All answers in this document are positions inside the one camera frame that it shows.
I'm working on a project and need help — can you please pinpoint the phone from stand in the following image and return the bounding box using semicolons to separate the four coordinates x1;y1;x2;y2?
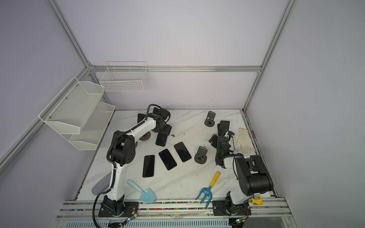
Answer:
174;142;192;162
158;149;177;171
142;155;155;178

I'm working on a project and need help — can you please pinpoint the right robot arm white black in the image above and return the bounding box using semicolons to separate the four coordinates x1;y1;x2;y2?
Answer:
209;128;274;205

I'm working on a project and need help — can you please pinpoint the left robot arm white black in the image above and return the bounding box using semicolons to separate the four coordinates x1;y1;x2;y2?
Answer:
106;104;172;201

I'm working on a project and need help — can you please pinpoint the black folding phone stand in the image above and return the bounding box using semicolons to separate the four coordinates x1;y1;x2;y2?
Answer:
217;120;230;136

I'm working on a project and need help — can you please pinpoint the white work glove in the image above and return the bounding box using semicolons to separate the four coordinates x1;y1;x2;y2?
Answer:
233;128;255;154

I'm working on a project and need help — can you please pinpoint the blue yellow garden fork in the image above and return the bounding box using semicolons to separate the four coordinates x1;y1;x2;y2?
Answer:
196;172;221;209

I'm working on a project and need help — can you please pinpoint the yellow tape measure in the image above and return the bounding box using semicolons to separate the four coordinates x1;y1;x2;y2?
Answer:
251;194;263;205

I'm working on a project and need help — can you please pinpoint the teal garden trowel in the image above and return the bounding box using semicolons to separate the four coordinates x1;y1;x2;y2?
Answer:
127;180;156;203

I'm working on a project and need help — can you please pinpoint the white mesh two-tier shelf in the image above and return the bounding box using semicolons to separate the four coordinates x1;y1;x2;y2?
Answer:
39;78;115;151

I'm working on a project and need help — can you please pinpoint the grey felt pad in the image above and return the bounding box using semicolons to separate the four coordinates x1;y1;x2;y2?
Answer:
91;173;112;195

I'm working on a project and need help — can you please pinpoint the black corrugated cable left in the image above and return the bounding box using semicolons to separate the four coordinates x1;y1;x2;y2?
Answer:
92;104;163;228

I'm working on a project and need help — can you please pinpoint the white wire basket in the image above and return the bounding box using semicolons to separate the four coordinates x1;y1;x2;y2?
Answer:
99;61;149;92

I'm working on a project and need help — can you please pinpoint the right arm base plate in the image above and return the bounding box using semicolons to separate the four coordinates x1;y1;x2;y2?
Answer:
212;192;254;216

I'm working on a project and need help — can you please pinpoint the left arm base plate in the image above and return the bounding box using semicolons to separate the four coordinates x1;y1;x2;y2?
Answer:
98;196;139;218

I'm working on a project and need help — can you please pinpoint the aluminium front rail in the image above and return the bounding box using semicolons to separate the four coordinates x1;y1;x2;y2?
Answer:
56;198;293;220

